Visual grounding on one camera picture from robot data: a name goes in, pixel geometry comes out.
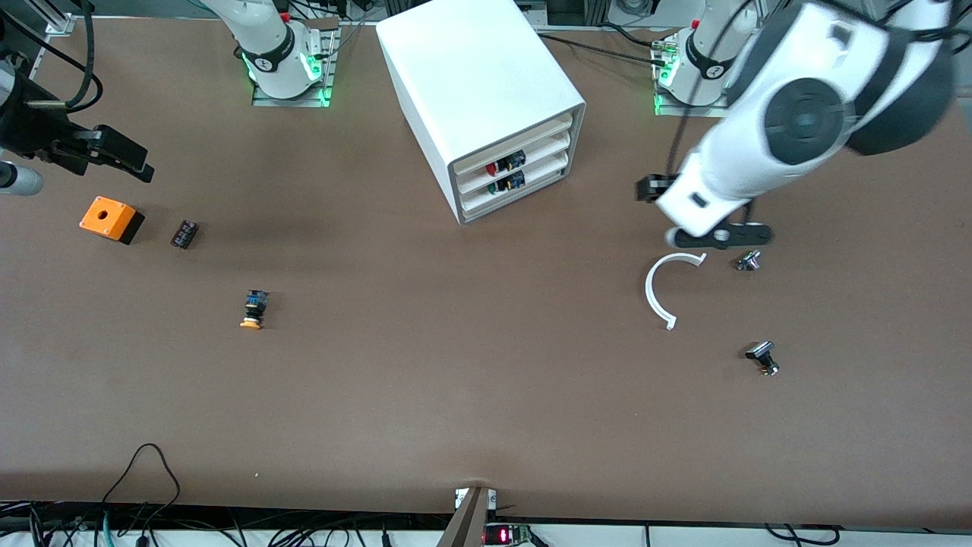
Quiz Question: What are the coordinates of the white drawer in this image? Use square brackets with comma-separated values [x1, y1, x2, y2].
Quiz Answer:
[459, 152, 570, 215]
[456, 134, 572, 194]
[454, 114, 574, 177]

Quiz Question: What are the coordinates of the orange push button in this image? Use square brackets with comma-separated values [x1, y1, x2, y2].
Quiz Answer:
[240, 289, 270, 330]

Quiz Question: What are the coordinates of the red push button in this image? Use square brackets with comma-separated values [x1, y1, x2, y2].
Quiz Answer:
[486, 150, 526, 177]

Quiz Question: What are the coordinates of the white drawer cabinet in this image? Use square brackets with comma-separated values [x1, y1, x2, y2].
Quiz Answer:
[376, 0, 587, 226]

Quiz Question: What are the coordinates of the white curved plastic arc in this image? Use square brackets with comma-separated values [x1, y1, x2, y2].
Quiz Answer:
[645, 251, 708, 331]

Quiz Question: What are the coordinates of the device with red display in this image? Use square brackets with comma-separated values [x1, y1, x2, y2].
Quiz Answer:
[484, 523, 532, 546]

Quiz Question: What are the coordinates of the orange button enclosure box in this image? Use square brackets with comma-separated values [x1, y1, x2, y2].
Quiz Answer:
[79, 196, 145, 245]

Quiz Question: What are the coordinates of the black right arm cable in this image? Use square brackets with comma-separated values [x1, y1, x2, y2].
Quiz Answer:
[0, 0, 103, 115]

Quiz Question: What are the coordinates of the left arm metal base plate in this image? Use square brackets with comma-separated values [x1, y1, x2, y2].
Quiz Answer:
[653, 34, 731, 119]

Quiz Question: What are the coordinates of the aluminium frame rail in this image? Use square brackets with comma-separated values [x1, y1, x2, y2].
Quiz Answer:
[30, 11, 77, 77]

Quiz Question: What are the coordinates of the black cable on table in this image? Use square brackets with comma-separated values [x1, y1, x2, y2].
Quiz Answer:
[535, 23, 677, 65]

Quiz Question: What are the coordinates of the black knob switch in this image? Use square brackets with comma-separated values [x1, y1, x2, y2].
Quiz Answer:
[745, 341, 781, 377]

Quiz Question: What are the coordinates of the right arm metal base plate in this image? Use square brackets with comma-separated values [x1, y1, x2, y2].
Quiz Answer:
[251, 19, 340, 108]

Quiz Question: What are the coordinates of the black looped cable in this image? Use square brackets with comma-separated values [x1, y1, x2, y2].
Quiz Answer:
[99, 443, 183, 525]

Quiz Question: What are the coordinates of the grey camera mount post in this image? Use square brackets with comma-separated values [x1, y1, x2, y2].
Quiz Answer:
[437, 486, 499, 547]

